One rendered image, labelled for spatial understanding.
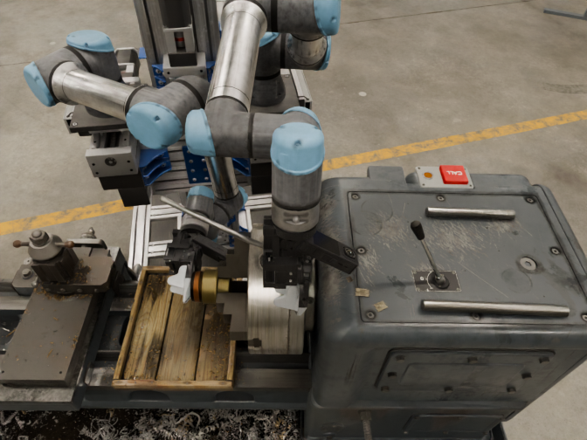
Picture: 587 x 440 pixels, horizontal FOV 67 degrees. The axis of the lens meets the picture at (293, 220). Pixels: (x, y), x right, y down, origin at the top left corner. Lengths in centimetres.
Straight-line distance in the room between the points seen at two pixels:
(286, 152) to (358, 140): 266
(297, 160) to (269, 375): 75
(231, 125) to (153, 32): 91
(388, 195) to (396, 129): 234
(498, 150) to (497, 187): 229
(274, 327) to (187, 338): 37
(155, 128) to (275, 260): 48
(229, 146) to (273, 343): 48
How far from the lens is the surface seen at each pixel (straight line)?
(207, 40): 160
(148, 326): 133
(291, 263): 72
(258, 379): 124
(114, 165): 149
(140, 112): 107
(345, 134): 329
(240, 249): 106
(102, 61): 146
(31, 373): 127
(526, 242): 112
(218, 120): 73
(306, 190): 64
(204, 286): 108
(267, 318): 97
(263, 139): 71
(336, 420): 137
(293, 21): 101
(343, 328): 88
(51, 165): 334
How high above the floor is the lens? 202
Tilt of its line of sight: 49 degrees down
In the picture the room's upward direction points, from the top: 3 degrees clockwise
